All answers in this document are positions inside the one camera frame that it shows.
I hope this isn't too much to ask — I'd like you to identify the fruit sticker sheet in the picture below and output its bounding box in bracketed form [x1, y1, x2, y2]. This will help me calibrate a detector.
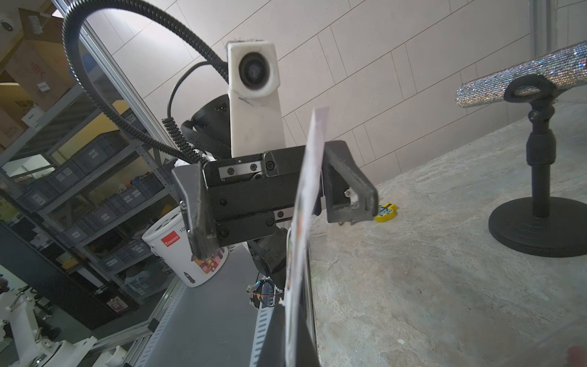
[284, 107, 329, 366]

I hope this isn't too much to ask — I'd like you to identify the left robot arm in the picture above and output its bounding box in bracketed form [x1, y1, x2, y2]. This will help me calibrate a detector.
[62, 1, 378, 287]

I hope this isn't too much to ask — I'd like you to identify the metal storage shelf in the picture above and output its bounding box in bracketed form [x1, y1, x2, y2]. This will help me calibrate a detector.
[1, 78, 177, 329]

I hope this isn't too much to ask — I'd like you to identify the yellow toy piece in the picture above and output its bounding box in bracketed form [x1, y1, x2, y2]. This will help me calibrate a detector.
[375, 203, 397, 223]

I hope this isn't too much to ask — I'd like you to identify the white paper cup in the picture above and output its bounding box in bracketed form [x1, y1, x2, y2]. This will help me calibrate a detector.
[142, 207, 229, 287]

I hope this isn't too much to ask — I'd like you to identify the glitter microphone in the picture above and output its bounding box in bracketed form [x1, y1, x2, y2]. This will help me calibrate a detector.
[456, 42, 586, 108]

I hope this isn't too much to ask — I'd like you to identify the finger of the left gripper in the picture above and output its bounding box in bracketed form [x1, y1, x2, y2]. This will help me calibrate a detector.
[322, 140, 378, 223]
[172, 164, 220, 260]

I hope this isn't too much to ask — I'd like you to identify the cardboard box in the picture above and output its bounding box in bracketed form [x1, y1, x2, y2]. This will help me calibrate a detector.
[1, 9, 76, 148]

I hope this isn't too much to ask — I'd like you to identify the left circuit board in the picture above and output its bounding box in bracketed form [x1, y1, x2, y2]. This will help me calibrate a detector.
[246, 277, 284, 310]

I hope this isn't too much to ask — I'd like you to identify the black microphone stand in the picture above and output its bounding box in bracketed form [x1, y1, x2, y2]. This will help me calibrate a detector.
[489, 90, 586, 258]

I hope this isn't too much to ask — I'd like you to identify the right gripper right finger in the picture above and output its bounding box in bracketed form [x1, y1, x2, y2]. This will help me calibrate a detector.
[297, 243, 320, 367]

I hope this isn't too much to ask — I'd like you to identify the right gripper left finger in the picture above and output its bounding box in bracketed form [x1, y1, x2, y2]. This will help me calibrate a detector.
[254, 304, 285, 366]

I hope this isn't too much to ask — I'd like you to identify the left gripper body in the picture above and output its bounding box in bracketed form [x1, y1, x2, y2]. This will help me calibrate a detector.
[203, 146, 305, 247]

